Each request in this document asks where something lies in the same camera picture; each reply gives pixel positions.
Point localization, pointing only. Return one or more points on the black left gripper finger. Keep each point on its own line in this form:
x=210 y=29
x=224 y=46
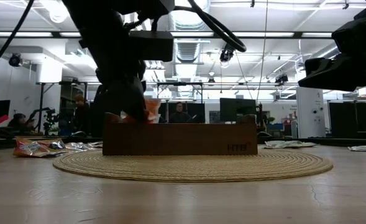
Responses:
x=123 y=96

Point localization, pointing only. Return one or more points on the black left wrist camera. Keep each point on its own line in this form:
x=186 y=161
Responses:
x=151 y=46

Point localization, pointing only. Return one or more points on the brown wooden tea box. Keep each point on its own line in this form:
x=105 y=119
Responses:
x=179 y=140

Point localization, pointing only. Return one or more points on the orange paper tea packet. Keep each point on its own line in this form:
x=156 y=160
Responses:
x=153 y=109

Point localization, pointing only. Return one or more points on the background black robot arm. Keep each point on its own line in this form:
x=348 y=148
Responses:
x=41 y=113

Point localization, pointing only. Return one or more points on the round woven straw placemat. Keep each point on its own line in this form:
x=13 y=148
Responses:
x=195 y=169

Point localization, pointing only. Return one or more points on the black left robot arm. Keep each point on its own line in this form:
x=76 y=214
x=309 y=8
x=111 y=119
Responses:
x=108 y=6

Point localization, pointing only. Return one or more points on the silver air duct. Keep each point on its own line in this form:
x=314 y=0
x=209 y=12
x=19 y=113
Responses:
x=185 y=20

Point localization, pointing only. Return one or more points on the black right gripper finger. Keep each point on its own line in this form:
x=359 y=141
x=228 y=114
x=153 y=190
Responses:
x=324 y=79

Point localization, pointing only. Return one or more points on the white pillar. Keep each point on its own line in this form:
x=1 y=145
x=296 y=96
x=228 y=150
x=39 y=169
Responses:
x=310 y=112

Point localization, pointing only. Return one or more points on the long ceiling light strip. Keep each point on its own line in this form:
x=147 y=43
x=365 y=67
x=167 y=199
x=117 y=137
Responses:
x=263 y=34

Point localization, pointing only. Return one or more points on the person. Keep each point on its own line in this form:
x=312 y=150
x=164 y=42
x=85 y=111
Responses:
x=19 y=121
x=81 y=116
x=179 y=113

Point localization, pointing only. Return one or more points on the black partition panel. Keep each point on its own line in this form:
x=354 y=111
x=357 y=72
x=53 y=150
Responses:
x=350 y=118

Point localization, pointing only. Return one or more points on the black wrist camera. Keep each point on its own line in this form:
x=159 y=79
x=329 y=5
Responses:
x=359 y=37
x=151 y=46

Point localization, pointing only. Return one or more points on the black metal table frame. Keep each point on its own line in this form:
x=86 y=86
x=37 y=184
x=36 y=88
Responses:
x=46 y=141

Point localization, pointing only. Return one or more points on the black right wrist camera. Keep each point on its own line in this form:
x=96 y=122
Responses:
x=359 y=37

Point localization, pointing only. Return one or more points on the hanging black spotlight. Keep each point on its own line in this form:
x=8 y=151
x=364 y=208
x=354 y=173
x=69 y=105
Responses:
x=15 y=59
x=226 y=54
x=281 y=78

